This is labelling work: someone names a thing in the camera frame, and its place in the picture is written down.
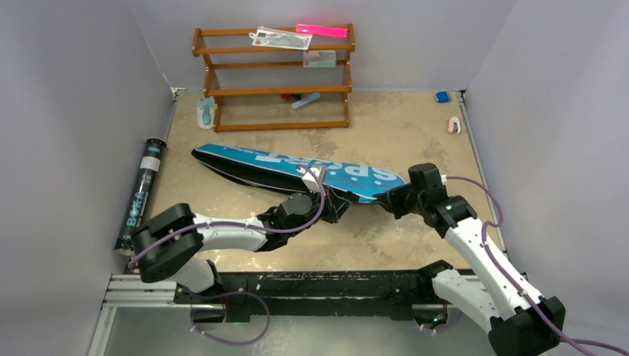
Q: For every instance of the pink fluorescent ruler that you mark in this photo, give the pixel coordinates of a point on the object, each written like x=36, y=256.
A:
x=319, y=30

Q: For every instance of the red and black small object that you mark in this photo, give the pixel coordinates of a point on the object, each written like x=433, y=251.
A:
x=291, y=96

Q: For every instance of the light blue packaged tool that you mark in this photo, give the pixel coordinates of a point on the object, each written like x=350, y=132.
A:
x=205, y=113

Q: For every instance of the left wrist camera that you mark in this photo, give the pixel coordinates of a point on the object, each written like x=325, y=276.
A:
x=312, y=176

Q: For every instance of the clear packaged item on shelf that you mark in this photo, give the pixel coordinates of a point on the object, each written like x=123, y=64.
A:
x=269, y=37

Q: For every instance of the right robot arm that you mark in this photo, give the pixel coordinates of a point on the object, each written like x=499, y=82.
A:
x=516, y=317

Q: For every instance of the pink and white clip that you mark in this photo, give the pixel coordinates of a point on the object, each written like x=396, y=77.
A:
x=454, y=125

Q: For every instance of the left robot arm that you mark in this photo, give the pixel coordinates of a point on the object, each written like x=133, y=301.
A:
x=165, y=246

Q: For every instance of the blue racket bag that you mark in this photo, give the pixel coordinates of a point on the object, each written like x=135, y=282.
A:
x=282, y=173

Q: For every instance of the black shuttlecock tube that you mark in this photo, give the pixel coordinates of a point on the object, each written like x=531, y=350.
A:
x=153, y=152

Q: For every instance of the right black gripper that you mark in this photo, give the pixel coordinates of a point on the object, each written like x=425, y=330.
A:
x=389, y=200

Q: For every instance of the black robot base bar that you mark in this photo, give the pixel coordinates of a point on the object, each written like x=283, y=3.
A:
x=399, y=295

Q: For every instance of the blue and grey eraser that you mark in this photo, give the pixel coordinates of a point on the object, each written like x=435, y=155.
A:
x=442, y=97

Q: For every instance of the wooden three-tier shelf rack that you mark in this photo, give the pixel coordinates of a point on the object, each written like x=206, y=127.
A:
x=212, y=86

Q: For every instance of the small white box on shelf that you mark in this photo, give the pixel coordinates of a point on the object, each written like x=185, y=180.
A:
x=319, y=59

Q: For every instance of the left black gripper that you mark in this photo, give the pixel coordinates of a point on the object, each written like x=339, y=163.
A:
x=334, y=205

